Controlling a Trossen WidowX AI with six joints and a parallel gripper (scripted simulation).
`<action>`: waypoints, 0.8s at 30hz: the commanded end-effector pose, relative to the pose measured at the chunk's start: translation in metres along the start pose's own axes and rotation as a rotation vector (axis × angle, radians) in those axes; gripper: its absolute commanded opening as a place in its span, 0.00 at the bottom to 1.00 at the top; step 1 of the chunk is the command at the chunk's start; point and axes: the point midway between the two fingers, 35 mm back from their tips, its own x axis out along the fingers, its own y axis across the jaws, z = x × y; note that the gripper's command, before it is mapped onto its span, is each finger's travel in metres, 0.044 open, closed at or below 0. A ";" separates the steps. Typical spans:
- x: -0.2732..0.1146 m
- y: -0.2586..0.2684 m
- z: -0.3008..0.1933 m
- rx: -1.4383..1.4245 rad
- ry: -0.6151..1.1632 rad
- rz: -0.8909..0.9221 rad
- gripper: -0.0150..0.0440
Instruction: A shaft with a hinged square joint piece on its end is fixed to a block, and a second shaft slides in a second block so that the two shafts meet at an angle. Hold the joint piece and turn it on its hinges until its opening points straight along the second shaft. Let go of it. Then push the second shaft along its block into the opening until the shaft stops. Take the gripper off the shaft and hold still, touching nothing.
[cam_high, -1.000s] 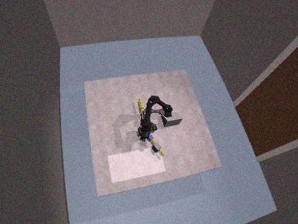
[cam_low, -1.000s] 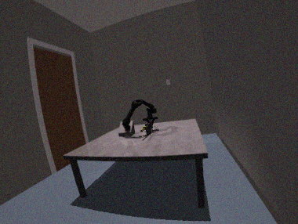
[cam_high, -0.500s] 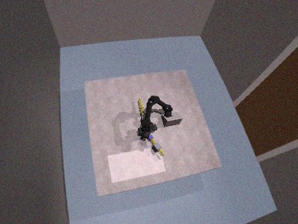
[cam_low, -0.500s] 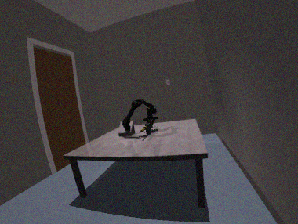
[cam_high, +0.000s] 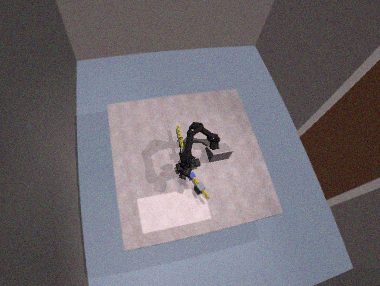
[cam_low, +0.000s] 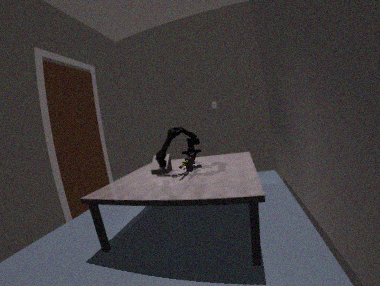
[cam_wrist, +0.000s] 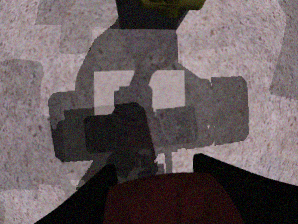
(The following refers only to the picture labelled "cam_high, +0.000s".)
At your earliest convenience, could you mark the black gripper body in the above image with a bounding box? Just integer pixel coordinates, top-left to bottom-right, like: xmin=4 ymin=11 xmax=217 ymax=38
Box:
xmin=176 ymin=158 xmax=201 ymax=172

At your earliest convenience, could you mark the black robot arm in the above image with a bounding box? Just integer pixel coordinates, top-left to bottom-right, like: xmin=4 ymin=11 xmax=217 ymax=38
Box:
xmin=181 ymin=122 xmax=220 ymax=177

